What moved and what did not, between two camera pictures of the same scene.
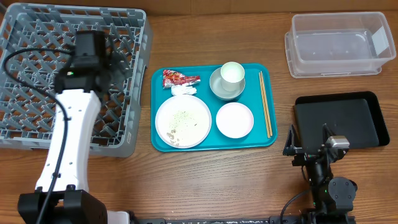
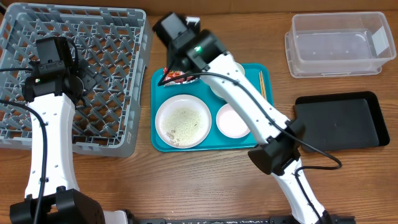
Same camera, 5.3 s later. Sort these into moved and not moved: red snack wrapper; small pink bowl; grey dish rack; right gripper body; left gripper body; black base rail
Moved: right gripper body; left gripper body
Not moved: small pink bowl; black base rail; grey dish rack; red snack wrapper
